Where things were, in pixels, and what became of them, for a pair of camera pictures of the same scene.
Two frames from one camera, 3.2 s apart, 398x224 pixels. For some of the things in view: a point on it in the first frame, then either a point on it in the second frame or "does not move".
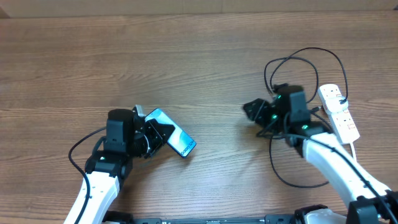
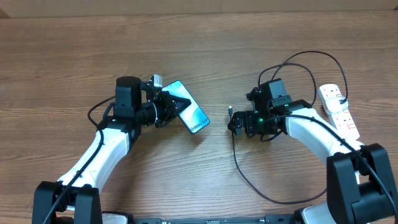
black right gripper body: (264, 116) -> (256, 124)
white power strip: (342, 121) does not move
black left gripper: (155, 129) -> (166, 101)
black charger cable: (308, 102) -> (279, 66)
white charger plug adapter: (333, 106) does not move
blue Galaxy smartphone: (178, 140) -> (193, 116)
